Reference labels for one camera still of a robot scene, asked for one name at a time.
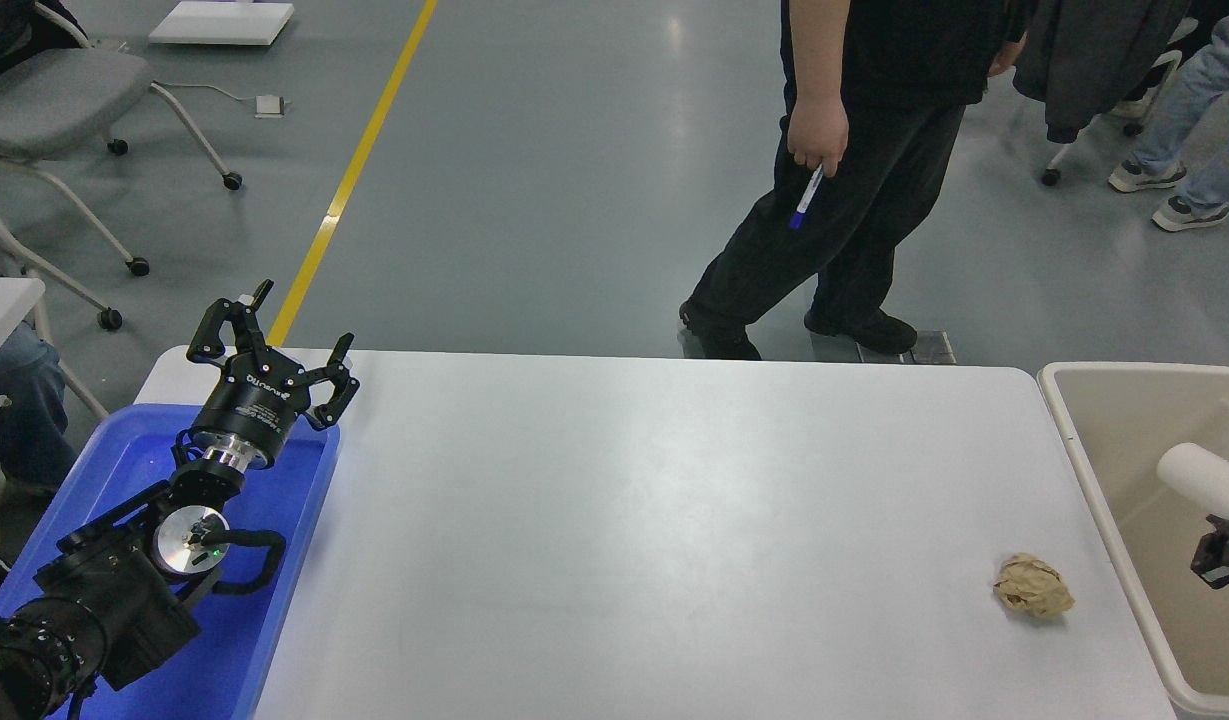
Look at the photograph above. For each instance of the grey wheeled chair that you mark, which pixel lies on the grey wheeled chair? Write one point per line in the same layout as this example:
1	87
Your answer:
54	100

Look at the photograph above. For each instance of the person's left hand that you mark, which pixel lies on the person's left hand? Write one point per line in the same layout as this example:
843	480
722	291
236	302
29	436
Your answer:
1007	55

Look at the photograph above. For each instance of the small white floor box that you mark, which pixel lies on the small white floor box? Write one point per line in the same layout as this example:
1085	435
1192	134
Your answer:
270	106

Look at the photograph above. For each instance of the white-framed wheeled chair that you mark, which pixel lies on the white-framed wheeled chair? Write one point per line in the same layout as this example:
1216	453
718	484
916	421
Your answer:
1057	162

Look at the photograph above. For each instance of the person's right hand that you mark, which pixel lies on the person's right hand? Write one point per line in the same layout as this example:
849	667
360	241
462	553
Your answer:
819	130

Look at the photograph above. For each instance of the black garment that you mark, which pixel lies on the black garment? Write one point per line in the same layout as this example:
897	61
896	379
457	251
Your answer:
14	25

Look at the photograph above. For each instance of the white paper cup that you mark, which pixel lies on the white paper cup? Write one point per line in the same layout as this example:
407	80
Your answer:
1204	475

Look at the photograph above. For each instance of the person in black trousers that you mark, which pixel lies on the person in black trousers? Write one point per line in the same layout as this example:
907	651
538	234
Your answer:
874	200

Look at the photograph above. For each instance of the dark grey jacket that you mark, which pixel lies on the dark grey jacket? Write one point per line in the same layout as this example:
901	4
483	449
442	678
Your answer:
1084	60

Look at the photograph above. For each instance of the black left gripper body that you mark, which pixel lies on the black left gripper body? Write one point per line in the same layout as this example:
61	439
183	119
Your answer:
257	395

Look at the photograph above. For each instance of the seated person in jeans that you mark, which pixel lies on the seated person in jeans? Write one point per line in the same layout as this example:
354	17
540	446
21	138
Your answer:
19	400

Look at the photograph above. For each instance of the flat white board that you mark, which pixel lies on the flat white board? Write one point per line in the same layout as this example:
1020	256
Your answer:
219	22

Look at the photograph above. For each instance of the large pale plastic bin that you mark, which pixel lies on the large pale plastic bin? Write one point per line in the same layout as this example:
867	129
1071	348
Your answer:
1114	450

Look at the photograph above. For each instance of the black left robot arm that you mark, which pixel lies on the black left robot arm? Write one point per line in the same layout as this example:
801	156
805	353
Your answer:
114	600

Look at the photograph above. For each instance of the person in light jeans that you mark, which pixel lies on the person in light jeans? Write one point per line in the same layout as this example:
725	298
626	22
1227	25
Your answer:
1169	110

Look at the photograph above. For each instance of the silver floor socket plate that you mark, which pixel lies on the silver floor socket plate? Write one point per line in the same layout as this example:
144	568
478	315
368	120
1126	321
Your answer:
936	347

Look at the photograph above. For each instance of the white side table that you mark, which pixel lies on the white side table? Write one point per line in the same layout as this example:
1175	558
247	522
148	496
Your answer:
4	310

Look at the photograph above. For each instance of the crumpled tan paper ball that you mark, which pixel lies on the crumpled tan paper ball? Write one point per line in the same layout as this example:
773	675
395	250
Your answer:
1032	587

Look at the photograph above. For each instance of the blue and white pen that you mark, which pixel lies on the blue and white pen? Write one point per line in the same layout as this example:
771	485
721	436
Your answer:
802	205

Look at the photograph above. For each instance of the blue plastic tray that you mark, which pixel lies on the blue plastic tray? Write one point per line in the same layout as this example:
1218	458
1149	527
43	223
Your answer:
274	600

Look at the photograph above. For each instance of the person's right forearm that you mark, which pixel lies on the person's right forearm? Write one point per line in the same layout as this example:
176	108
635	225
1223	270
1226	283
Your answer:
816	50

